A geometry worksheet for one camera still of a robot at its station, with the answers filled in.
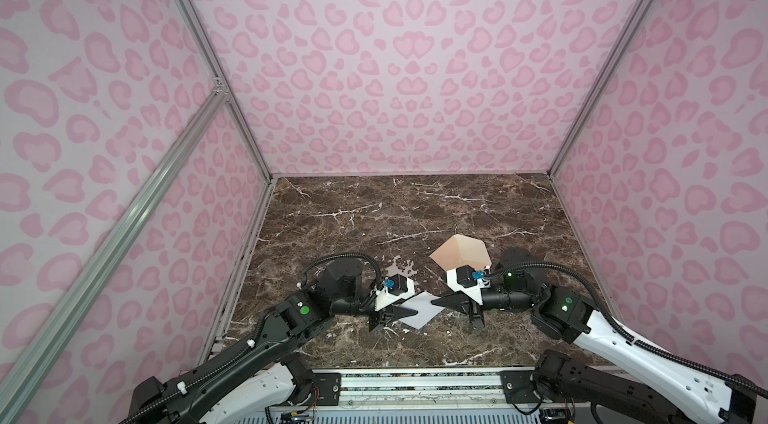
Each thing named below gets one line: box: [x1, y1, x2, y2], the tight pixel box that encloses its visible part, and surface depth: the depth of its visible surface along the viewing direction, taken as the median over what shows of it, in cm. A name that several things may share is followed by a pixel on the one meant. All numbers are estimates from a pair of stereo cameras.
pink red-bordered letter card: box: [395, 291, 445, 329], surface depth 66 cm
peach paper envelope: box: [430, 234, 492, 271], surface depth 102 cm
